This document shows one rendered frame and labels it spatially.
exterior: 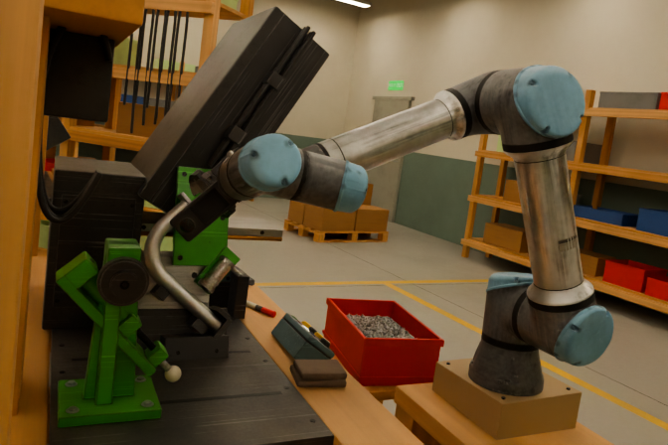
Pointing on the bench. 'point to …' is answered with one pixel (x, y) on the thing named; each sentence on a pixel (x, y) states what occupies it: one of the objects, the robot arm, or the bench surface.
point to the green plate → (210, 237)
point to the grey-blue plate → (221, 293)
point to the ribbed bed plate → (177, 280)
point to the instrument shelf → (92, 9)
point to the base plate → (197, 399)
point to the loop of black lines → (42, 154)
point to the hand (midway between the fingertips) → (200, 200)
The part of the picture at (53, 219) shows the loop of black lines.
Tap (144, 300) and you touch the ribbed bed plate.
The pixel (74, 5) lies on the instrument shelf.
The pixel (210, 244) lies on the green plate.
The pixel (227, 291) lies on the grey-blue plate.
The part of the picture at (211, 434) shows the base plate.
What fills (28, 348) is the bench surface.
